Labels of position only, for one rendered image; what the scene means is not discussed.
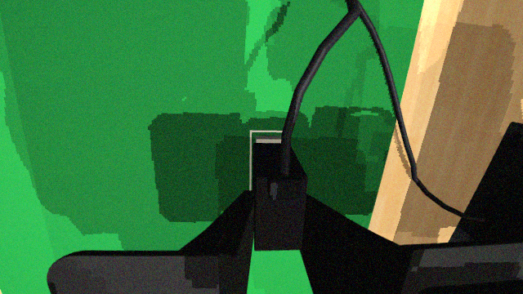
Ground green circuit board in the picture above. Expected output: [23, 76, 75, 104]
[0, 0, 397, 294]

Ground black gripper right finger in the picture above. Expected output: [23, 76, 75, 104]
[300, 194, 523, 294]

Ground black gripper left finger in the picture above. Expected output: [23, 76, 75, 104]
[47, 190, 254, 294]

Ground black cable with plug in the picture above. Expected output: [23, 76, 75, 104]
[253, 0, 485, 252]

